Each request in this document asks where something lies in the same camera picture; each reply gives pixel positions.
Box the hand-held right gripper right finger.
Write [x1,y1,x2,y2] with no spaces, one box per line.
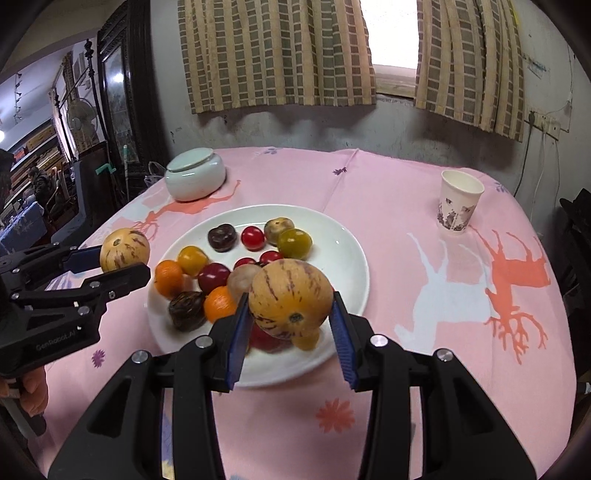
[329,292,539,480]

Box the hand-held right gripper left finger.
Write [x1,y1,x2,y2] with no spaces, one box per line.
[48,292,252,480]

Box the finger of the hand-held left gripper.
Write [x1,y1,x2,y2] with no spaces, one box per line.
[76,262,152,319]
[0,244,105,292]

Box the striped pepino melon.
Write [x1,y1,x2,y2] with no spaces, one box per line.
[248,258,334,341]
[100,228,151,273]

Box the orange mandarin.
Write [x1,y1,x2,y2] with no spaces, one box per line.
[203,286,240,324]
[154,260,185,298]

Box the tan round fruit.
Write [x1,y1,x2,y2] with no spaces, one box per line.
[264,217,295,245]
[226,267,259,305]

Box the dark brown water chestnut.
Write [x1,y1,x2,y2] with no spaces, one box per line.
[207,224,238,253]
[168,291,207,332]

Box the yellow-orange tomato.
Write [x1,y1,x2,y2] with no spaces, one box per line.
[178,246,209,277]

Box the white oval plate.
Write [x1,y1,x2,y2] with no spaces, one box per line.
[147,204,371,387]

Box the yellow-green tomato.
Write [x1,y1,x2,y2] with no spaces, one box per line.
[277,228,313,259]

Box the person's left hand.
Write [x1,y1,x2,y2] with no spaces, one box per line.
[0,367,49,416]

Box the black chair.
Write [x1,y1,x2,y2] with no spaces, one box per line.
[51,141,114,245]

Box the clear plastic bag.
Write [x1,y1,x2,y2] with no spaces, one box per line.
[147,161,167,190]

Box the pale green lidded jar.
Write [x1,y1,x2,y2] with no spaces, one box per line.
[165,147,227,202]

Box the pink printed tablecloth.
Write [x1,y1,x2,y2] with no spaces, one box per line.
[28,147,578,480]

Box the standing electric fan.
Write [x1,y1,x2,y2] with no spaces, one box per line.
[65,97,98,139]

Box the dark wooden cabinet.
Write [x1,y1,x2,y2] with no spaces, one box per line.
[95,0,167,185]

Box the printed paper cup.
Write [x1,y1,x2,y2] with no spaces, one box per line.
[435,169,485,237]

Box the wide checked curtain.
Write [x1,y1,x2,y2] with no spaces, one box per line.
[178,0,377,114]

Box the bright window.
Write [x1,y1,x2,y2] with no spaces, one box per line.
[360,0,421,100]

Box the narrow checked curtain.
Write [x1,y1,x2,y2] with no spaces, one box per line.
[413,0,527,141]

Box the white wall socket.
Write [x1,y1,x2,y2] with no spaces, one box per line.
[526,108,561,139]

